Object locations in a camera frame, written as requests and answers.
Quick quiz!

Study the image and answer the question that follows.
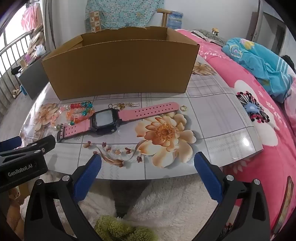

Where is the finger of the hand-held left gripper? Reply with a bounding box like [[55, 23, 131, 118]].
[[0, 135, 56, 162], [0, 136, 23, 152]]

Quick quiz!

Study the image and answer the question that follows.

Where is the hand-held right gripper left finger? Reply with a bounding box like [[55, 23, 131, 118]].
[[24, 153, 102, 241]]

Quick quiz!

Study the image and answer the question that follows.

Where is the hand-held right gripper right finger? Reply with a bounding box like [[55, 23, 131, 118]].
[[191, 152, 271, 241]]

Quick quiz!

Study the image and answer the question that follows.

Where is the pink orange bead bracelet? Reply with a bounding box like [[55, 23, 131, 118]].
[[52, 104, 90, 129]]

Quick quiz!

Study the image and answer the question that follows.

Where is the multicolour bead bracelet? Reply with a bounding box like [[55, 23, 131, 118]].
[[68, 101, 94, 127]]

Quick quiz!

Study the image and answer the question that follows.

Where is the pink strap smartwatch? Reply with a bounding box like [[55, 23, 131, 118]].
[[57, 102, 180, 142]]

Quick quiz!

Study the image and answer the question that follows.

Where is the brown cardboard box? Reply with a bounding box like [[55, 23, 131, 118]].
[[42, 26, 200, 100]]

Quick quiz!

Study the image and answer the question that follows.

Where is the pink floral bedsheet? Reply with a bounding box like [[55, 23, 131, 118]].
[[174, 29, 296, 237]]

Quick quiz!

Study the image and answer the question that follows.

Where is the floral print table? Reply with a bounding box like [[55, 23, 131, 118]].
[[20, 54, 265, 180]]

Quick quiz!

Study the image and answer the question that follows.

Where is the green fluffy cloth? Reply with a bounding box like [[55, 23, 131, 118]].
[[95, 215, 158, 241]]

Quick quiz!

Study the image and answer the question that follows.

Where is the dark grey cabinet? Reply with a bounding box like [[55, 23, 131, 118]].
[[18, 51, 55, 100]]

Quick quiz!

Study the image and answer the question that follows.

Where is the metal railing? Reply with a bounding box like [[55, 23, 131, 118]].
[[0, 30, 31, 116]]

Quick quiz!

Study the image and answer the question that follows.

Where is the blue cartoon blanket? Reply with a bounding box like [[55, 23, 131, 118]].
[[222, 37, 294, 103]]

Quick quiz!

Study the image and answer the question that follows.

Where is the pink hanging garment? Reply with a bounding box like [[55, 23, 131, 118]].
[[21, 3, 43, 30]]

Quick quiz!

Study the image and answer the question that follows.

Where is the checkered patch cloth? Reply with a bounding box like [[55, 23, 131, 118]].
[[89, 10, 102, 33]]

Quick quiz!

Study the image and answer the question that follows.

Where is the grey lace pillow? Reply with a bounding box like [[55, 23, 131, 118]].
[[191, 29, 228, 45]]

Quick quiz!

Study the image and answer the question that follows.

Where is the dark cloth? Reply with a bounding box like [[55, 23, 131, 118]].
[[282, 55, 296, 70]]

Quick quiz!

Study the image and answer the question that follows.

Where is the teal floral cloth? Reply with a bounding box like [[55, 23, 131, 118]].
[[85, 0, 165, 33]]

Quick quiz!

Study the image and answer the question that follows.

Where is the wooden chair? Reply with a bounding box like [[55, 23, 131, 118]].
[[156, 8, 172, 28]]

